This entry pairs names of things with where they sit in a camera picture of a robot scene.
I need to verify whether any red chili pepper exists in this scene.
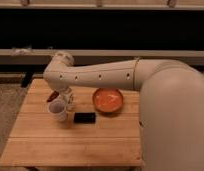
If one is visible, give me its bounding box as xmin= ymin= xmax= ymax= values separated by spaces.
xmin=46 ymin=91 xmax=59 ymax=102

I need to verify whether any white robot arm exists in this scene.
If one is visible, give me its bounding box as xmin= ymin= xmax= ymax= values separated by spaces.
xmin=43 ymin=51 xmax=204 ymax=171

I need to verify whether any orange bowl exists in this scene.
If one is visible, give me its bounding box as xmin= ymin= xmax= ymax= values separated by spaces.
xmin=92 ymin=88 xmax=123 ymax=113

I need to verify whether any black rectangular block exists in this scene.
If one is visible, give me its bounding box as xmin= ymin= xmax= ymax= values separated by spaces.
xmin=74 ymin=112 xmax=96 ymax=123

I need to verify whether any white cup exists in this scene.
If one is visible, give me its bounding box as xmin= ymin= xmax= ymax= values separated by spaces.
xmin=48 ymin=98 xmax=67 ymax=122

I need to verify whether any wooden table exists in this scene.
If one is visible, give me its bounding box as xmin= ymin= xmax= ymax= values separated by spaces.
xmin=0 ymin=79 xmax=143 ymax=167

